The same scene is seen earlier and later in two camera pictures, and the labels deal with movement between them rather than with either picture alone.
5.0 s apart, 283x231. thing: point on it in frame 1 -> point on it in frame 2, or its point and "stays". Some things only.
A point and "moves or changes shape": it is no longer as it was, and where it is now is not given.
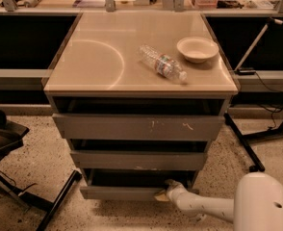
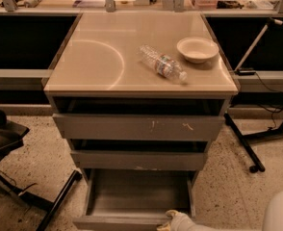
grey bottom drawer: [133, 184] moves or changes shape
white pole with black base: [241, 69] stays
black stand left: [4, 137] stays
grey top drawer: [138, 127] stays
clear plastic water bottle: [161, 63] stays
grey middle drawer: [135, 160] stays
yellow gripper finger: [163, 197] -> [166, 227]
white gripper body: [174, 191] -> [186, 222]
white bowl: [197, 49] stays
